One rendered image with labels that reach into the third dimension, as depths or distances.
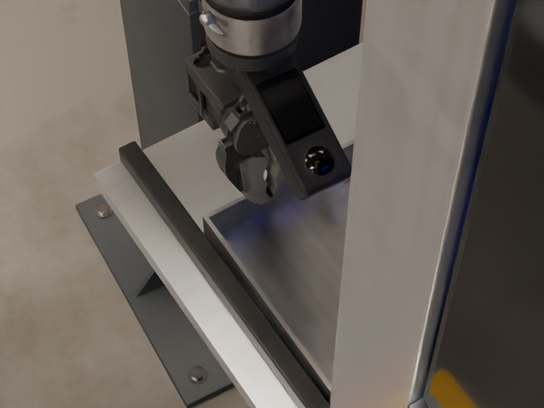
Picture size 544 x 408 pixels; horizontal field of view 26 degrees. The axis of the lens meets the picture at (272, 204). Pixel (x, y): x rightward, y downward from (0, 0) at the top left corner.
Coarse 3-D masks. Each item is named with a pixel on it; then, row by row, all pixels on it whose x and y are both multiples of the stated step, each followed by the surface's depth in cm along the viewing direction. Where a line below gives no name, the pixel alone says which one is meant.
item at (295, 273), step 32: (288, 192) 109; (224, 224) 107; (256, 224) 108; (288, 224) 108; (320, 224) 108; (224, 256) 104; (256, 256) 106; (288, 256) 106; (320, 256) 106; (256, 288) 100; (288, 288) 104; (320, 288) 104; (288, 320) 102; (320, 320) 102; (320, 352) 100; (320, 384) 96
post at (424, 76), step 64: (384, 0) 44; (448, 0) 40; (512, 0) 38; (384, 64) 46; (448, 64) 42; (384, 128) 49; (448, 128) 44; (384, 192) 52; (448, 192) 46; (384, 256) 55; (448, 256) 50; (384, 320) 59; (384, 384) 63
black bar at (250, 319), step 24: (144, 168) 109; (144, 192) 110; (168, 192) 108; (168, 216) 106; (192, 240) 105; (216, 264) 103; (216, 288) 103; (240, 288) 102; (240, 312) 100; (264, 336) 99; (288, 360) 98; (288, 384) 97; (312, 384) 97
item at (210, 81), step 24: (216, 48) 89; (288, 48) 89; (192, 72) 96; (216, 72) 96; (192, 96) 100; (216, 96) 94; (240, 96) 94; (216, 120) 98; (240, 120) 94; (240, 144) 95; (264, 144) 97
